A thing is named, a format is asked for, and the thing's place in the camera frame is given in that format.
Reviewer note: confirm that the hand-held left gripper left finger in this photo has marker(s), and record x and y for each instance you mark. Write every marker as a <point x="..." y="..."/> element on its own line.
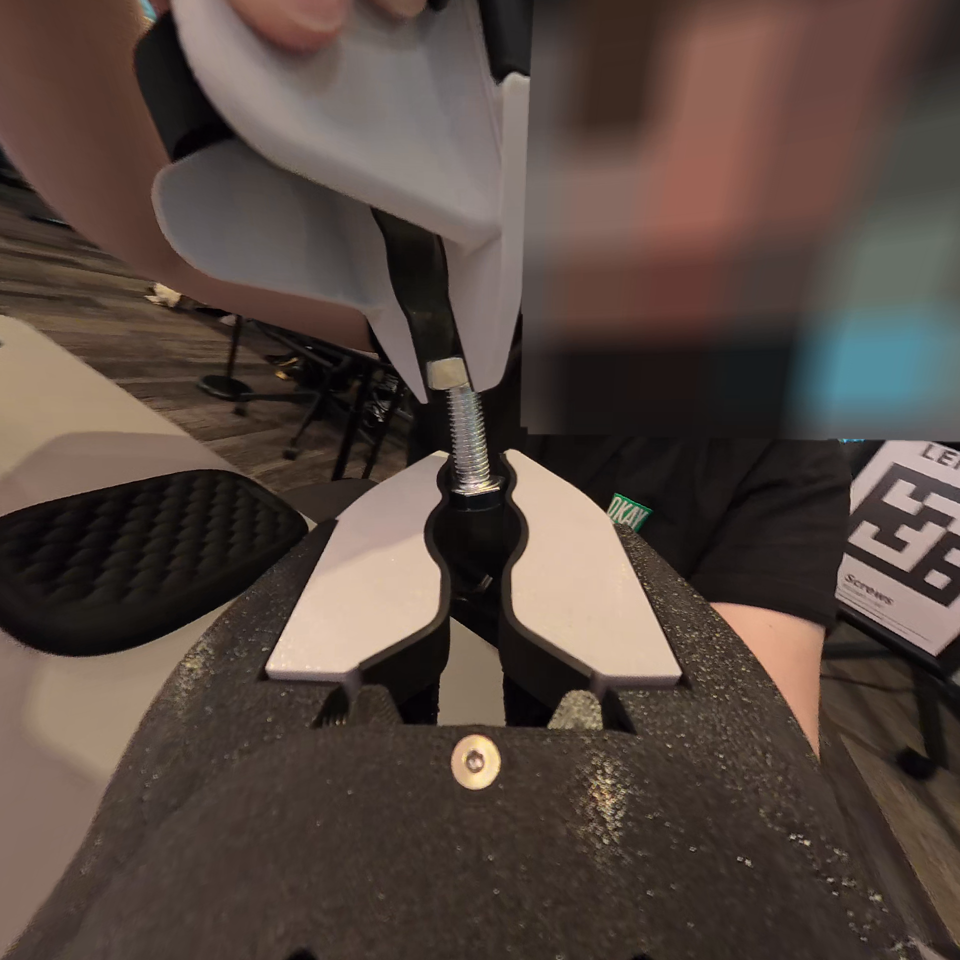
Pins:
<point x="360" y="585"/>

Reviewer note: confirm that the round black stand base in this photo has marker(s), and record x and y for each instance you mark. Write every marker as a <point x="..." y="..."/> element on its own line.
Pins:
<point x="223" y="384"/>

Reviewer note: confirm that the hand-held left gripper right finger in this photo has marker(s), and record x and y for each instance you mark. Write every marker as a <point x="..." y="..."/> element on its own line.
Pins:
<point x="585" y="585"/>

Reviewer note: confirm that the silver hex nut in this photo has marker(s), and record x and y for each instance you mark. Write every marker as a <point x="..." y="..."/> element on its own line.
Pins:
<point x="476" y="496"/>

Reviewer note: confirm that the person's right forearm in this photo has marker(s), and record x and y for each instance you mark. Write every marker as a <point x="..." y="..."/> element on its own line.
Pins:
<point x="37" y="90"/>

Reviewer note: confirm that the white printed marker card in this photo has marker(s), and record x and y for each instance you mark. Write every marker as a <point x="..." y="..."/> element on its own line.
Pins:
<point x="900" y="547"/>

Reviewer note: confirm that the black chair armrest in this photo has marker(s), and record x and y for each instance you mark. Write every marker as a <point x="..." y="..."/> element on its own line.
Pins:
<point x="135" y="555"/>

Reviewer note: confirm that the silver hex bolt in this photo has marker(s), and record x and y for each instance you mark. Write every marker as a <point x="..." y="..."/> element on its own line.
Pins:
<point x="469" y="427"/>

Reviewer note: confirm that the black rolling stand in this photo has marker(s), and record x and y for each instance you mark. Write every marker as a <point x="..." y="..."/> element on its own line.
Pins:
<point x="934" y="705"/>

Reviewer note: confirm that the person's black clothing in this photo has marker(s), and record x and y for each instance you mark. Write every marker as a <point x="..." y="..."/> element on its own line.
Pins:
<point x="712" y="510"/>

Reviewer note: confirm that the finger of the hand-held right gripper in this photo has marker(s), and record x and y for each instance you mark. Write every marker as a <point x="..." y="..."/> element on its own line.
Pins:
<point x="397" y="352"/>
<point x="487" y="300"/>

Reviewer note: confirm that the person's left forearm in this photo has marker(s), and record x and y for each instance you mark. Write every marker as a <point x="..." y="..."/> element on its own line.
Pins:
<point x="765" y="660"/>

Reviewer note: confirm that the black chair base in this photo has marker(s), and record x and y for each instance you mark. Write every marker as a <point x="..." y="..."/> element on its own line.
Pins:
<point x="322" y="405"/>

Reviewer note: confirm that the person's right hand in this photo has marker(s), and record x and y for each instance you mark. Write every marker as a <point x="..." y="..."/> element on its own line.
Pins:
<point x="120" y="187"/>

